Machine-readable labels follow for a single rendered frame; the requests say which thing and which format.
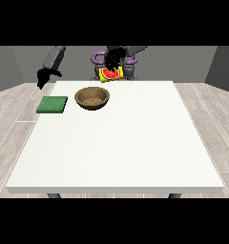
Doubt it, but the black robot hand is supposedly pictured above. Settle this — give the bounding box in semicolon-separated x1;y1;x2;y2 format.
104;46;128;72
36;67;63;91

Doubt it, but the yellow cup with melon print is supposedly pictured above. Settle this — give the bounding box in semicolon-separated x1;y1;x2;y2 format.
98;65;125;84

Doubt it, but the green square pad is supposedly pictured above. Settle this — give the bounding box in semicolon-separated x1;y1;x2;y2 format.
35;95;69;114

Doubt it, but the brown wooden bowl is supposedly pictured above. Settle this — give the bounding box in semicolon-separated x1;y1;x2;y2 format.
73;86;111;112

